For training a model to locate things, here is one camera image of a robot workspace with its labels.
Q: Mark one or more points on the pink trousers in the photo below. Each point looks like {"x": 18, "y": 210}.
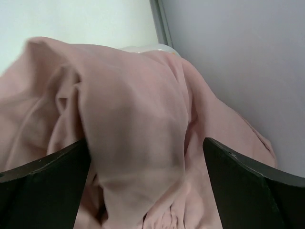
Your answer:
{"x": 144, "y": 116}

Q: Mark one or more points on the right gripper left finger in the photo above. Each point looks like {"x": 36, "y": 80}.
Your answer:
{"x": 45, "y": 193}

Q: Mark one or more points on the white plastic basket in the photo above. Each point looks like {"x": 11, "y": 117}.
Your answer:
{"x": 147, "y": 48}

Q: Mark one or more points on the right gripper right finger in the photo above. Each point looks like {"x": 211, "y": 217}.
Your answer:
{"x": 252, "y": 195}

